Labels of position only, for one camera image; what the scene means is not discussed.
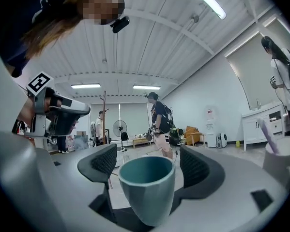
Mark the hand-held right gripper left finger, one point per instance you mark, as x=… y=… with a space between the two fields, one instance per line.
x=69 y=178

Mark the person's dark navy shirt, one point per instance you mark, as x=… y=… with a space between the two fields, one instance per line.
x=16 y=33

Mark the black standing fan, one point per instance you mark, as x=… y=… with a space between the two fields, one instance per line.
x=119 y=129

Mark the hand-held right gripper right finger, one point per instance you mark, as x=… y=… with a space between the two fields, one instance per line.
x=232 y=178

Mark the yellow armchair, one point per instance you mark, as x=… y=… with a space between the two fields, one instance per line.
x=192 y=133

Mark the person's head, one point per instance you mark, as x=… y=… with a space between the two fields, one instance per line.
x=102 y=1

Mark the black head-worn camera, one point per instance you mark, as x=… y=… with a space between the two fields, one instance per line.
x=120 y=24

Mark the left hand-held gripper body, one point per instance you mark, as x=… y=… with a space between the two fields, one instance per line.
x=39 y=83

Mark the white mug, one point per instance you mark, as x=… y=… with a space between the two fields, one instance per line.
x=282 y=161

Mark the yellow-green bottle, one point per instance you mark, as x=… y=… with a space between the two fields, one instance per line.
x=238 y=144

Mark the person's left hand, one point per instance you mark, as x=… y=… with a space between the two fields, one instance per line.
x=52 y=103

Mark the low wooden bench table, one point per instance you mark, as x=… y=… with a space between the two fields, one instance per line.
x=141 y=141

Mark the white dressing table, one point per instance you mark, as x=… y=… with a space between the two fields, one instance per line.
x=253 y=127

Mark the white water dispenser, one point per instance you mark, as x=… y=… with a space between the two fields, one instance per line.
x=210 y=127

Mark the pale toothbrush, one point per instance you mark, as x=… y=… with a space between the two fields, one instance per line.
x=268 y=134

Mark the round ceiling sensor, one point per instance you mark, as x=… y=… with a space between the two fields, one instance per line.
x=195 y=18

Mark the person's left forearm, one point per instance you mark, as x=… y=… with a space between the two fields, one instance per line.
x=26 y=115

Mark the grey blue cup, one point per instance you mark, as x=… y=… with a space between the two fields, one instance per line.
x=147 y=192

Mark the white round-window carrier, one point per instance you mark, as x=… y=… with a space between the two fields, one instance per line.
x=222 y=140

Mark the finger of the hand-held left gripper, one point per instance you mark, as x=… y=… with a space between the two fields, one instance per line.
x=61 y=123
x=77 y=107

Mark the wooden coat rack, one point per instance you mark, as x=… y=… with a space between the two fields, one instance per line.
x=104 y=115

